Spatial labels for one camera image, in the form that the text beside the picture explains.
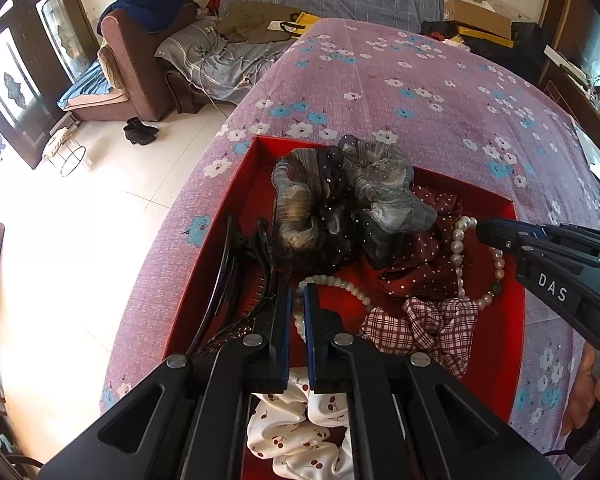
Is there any dark blue cloth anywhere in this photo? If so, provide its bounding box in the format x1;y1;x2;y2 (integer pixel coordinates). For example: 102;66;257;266
97;0;194;37

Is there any black wire stool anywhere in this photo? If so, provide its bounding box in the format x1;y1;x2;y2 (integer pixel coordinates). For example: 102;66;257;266
43;127;87;177

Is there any black hair clip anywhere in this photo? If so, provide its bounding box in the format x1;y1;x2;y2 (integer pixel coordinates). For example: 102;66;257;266
199;217;282;357

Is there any cardboard box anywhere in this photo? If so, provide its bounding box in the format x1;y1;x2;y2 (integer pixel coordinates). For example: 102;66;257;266
443;0;513;41

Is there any yellow shopping bag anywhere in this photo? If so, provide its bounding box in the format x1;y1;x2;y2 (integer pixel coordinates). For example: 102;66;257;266
267;12;324;42

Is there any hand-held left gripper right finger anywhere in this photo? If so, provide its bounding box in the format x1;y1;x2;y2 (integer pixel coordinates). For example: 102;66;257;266
302;283;561;480

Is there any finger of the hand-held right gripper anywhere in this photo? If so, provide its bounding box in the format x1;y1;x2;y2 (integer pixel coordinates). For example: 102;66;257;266
490;217;600;251
475;220;600;272

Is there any pearl necklace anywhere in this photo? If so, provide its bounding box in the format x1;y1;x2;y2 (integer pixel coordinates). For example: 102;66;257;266
292;215;507;335

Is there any dark wooden cabinet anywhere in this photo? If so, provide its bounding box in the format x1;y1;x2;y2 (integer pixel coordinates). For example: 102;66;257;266
536;0;600;163

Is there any wooden glass door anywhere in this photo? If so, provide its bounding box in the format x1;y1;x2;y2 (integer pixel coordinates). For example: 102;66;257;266
0;0;100;172

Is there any pink floral bed sheet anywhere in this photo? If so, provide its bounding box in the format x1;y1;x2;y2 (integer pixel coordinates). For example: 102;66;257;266
99;17;600;461

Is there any grey organza scrunchie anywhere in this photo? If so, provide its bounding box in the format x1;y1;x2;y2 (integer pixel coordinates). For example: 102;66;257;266
339;135;439;269

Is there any black dotted striped scrunchie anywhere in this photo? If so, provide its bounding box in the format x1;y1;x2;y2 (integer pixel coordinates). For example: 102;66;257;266
271;146;362;267

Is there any white cherry print scrunchie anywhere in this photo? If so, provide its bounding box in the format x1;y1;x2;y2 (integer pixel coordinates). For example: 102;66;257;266
244;367;354;479

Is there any red tray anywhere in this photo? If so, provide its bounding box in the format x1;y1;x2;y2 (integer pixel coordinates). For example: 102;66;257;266
162;135;527;480

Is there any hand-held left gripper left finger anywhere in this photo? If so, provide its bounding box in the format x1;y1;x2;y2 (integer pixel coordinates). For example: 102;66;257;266
37;283;294;480

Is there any thin black headband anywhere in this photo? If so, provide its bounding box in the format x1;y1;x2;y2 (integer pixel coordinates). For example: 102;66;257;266
187;214;243;357

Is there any white paper sheet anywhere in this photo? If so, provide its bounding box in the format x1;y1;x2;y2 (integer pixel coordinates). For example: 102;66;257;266
572;117;600;195

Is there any dark red dotted scrunchie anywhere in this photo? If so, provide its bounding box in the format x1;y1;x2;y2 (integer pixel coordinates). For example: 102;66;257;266
377;185;477;299

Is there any grey embroidered bedding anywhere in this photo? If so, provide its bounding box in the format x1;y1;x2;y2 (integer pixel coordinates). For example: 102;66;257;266
154;22;302;107

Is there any person's right hand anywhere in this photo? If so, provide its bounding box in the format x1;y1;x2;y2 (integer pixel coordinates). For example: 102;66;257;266
561;342;600;437

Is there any olive green jacket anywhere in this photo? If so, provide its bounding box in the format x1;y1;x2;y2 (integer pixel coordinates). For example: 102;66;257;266
217;2;307;44

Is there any red plaid scrunchie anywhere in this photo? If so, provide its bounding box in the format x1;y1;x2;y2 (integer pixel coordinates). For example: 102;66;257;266
360;295;482;382

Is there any blue striped seat cushion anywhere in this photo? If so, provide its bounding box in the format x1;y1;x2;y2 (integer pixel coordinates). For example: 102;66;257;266
57;57;127;111

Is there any maroon sofa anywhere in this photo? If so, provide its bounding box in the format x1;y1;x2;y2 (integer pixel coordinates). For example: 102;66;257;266
56;9;222;122

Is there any flat yellow box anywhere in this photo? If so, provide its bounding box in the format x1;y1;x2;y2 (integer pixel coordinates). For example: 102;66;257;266
452;25;514;49

